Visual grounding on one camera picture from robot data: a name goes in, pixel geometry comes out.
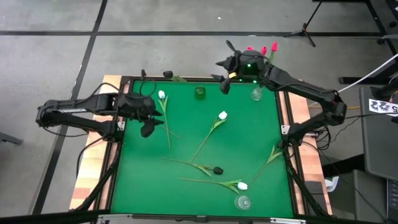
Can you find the gray furniture foot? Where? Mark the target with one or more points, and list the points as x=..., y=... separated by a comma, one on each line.
x=9, y=138

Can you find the green leaf stem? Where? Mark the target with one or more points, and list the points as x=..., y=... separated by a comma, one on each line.
x=273, y=154

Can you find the black aluminium table frame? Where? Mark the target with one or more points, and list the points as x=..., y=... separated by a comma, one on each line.
x=205, y=79

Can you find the red artificial tulip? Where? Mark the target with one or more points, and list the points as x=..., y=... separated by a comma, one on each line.
x=263, y=50
x=249, y=48
x=274, y=46

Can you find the white plastic piece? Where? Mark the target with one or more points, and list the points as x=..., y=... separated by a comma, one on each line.
x=331, y=183

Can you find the clear glass vase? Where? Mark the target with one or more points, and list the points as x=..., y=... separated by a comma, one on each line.
x=242, y=202
x=256, y=94

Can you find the white numbered paper label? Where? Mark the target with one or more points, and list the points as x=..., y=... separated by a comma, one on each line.
x=384, y=107

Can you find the black tripod stand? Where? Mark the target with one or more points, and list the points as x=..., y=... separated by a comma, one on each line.
x=303, y=30

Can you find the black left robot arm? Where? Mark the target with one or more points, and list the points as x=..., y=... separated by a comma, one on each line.
x=77, y=105

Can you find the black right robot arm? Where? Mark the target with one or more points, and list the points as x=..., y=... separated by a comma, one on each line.
x=311, y=91

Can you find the green table mat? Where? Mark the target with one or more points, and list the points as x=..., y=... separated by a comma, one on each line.
x=149, y=193

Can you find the dark gray desk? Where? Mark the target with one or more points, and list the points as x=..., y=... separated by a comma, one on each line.
x=379, y=140

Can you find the dark gray cabinet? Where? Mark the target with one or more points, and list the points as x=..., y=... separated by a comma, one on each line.
x=357, y=196

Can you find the black keyboard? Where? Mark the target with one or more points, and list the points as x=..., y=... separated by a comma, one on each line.
x=392, y=199

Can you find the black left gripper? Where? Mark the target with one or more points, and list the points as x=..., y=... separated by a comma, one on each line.
x=135, y=105

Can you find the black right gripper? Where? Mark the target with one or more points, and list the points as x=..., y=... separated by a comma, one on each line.
x=248, y=67

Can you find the silver metal bracket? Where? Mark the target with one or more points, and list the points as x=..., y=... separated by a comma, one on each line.
x=115, y=216
x=287, y=220
x=121, y=125
x=285, y=129

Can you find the green glass vase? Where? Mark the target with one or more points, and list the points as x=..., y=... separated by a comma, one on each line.
x=200, y=92

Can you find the white artificial tulip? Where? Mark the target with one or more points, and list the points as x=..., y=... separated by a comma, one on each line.
x=242, y=185
x=161, y=94
x=222, y=115

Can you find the black desk frame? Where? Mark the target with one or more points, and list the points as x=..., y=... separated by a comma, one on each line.
x=357, y=80

